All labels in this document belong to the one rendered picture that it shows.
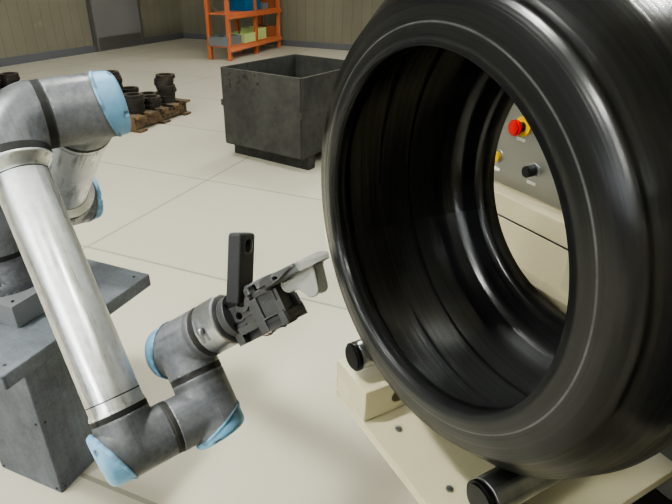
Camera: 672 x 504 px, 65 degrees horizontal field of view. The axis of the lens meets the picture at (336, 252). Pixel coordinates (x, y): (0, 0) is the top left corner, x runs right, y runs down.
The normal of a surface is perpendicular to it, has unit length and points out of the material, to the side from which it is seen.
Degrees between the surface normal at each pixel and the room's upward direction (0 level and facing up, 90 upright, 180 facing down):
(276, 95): 90
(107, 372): 51
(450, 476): 0
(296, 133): 90
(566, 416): 93
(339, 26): 90
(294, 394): 0
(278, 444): 0
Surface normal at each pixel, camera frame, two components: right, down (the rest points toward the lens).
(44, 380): 0.93, 0.19
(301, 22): -0.36, 0.43
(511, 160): -0.88, 0.21
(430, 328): 0.23, -0.61
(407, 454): 0.02, -0.88
